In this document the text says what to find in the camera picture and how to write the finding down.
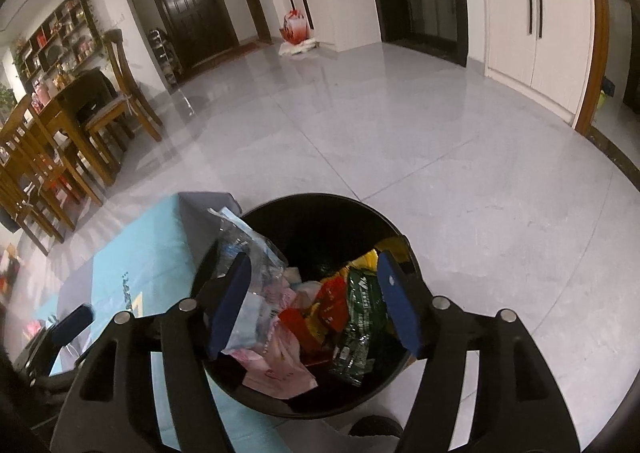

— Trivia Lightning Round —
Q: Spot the metal shoe rack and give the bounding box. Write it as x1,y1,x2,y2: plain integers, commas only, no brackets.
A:
150,28,184,87

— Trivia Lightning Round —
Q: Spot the yellow packet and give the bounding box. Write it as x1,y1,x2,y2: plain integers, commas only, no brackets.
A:
350,235,410,280

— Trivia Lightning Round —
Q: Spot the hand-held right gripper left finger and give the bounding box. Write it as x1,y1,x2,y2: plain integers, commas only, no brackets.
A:
50,252,252,453

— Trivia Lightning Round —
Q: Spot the pink plastic bag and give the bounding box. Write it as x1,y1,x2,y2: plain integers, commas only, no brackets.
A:
230,278,321,400

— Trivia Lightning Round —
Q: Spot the wooden door frame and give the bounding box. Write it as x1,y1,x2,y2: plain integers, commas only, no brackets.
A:
574,0,612,137

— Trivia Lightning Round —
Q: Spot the white cloth on floor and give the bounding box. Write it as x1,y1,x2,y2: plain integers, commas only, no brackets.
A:
279,38,319,56

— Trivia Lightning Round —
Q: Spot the clear plastic wrapper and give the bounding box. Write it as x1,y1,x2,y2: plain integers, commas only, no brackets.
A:
207,207,289,324

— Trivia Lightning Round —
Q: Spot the wooden dining chair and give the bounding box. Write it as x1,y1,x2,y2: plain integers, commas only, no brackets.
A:
0,133,67,255
15,95,104,234

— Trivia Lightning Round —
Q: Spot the light blue wrapper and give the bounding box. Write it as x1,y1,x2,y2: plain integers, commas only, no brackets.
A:
222,293,277,356

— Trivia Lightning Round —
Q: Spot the wooden dining table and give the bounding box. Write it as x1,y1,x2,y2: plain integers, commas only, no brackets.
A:
30,92,121,206

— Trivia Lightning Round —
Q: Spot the wooden display shelf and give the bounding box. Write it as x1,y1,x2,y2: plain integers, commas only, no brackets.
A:
12,0,107,100

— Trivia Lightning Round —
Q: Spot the small yellow bin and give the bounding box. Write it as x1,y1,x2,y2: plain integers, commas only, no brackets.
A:
597,78,617,110

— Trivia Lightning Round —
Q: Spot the green snack packet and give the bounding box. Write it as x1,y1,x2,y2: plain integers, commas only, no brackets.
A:
327,267,397,386

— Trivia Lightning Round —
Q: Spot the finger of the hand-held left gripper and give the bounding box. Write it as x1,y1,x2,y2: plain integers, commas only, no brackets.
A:
30,304,95,376

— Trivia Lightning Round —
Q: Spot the wooden chair with grey cushion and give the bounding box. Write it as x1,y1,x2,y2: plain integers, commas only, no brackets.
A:
82,30,164,178

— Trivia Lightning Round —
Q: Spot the black trash bin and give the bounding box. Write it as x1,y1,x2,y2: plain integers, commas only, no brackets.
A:
191,193,426,420

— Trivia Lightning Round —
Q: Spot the dark rounded object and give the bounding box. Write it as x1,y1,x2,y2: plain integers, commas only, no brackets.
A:
347,415,404,440

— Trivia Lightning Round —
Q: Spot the white wardrobe with black handles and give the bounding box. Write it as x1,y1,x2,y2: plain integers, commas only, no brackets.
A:
475,0,602,127

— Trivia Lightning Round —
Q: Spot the red gift bag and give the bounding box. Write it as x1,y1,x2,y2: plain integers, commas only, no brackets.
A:
282,9,309,44

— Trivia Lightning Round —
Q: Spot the blue and grey patterned mat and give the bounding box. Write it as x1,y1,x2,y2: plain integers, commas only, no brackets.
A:
47,190,281,453

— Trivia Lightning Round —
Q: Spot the black jacket on chair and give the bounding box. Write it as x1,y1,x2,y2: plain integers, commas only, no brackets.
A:
62,70,119,124

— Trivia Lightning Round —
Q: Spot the dark brown door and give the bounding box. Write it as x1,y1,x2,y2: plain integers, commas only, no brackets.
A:
146,0,240,74

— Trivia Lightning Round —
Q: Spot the red snack packet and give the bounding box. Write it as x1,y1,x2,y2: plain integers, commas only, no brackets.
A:
277,275,351,366

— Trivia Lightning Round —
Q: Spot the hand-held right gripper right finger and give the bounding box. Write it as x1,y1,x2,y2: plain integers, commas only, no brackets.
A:
376,250,581,453

